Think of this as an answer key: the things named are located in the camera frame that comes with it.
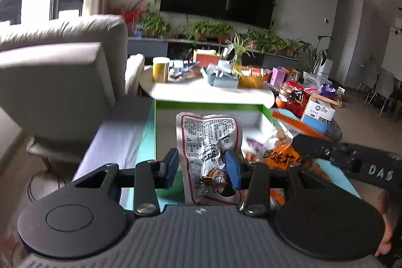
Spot white and blue carton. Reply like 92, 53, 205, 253
301, 95, 336, 125

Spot dining chairs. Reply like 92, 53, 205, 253
356, 62, 402, 118

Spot white cushion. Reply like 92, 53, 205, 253
125, 53, 146, 98

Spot spider plant in vase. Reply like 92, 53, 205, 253
225, 32, 256, 68

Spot patterned teal tablecloth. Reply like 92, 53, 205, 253
72, 98, 362, 213

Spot person's right hand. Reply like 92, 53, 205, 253
374, 189, 397, 258

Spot white air purifier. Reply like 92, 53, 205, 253
320, 59, 333, 78

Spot orange tissue box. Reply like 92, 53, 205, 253
193, 49, 221, 68

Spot tall leafy plant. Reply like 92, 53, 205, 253
298, 35, 332, 74

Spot pink box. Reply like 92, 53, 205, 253
271, 67, 288, 87

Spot orange peanut packet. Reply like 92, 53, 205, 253
244, 109, 331, 177

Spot green cardboard box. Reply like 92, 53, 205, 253
146, 99, 274, 212

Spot silver snack packet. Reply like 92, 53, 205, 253
176, 112, 244, 206

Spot black floor cable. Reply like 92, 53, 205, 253
26, 170, 69, 203

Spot red flower plant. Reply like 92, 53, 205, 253
106, 1, 147, 34

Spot grey television cabinet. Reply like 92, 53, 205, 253
127, 36, 299, 68

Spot yellow can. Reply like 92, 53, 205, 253
152, 57, 170, 83

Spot grey armchair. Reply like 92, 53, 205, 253
0, 14, 129, 159

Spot white round coffee table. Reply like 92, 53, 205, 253
139, 67, 276, 109

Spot red snack packets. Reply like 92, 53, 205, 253
286, 82, 312, 117

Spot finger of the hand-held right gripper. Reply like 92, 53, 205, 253
292, 134, 342, 160

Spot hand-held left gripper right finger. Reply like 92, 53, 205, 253
224, 150, 315, 217

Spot yellow woven basket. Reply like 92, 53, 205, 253
234, 65, 268, 89

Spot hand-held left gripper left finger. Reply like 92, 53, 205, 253
72, 148, 179, 217

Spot teal plastic tray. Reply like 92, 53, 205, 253
200, 65, 240, 89

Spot purple gift bag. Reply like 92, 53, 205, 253
320, 83, 337, 98

